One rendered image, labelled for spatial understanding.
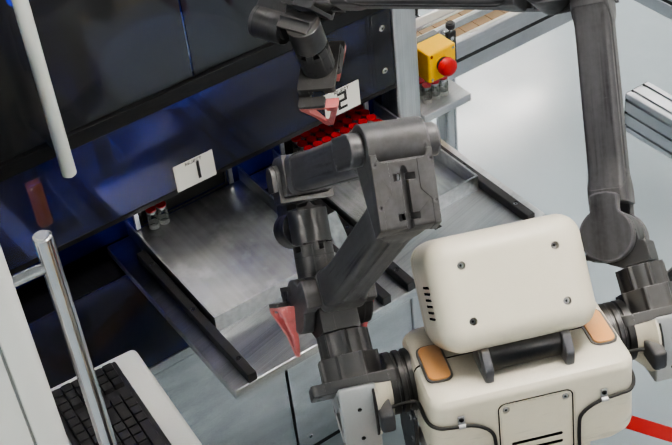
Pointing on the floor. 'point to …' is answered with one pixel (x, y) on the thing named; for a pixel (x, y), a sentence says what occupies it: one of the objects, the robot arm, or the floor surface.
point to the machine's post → (404, 61)
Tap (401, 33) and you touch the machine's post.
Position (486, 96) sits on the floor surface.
